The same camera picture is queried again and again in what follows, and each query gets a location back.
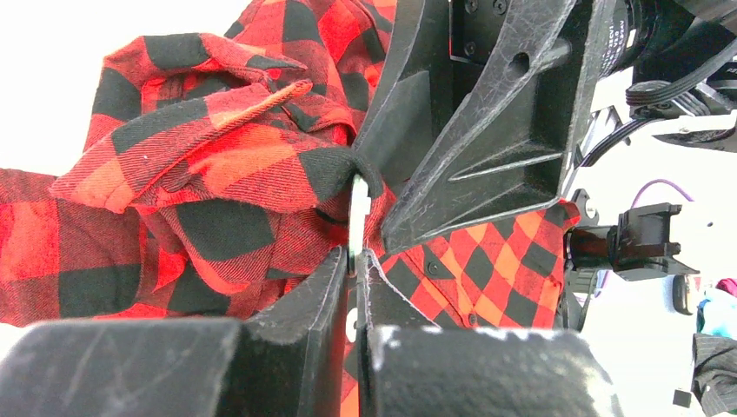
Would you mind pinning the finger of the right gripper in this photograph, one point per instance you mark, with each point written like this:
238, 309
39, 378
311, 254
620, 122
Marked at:
523, 83
413, 100

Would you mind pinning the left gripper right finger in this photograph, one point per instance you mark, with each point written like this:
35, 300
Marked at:
410, 366

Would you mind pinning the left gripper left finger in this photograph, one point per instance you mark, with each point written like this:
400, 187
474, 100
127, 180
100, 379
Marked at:
284, 361

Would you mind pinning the red black plaid shirt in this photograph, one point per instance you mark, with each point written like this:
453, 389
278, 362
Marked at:
218, 174

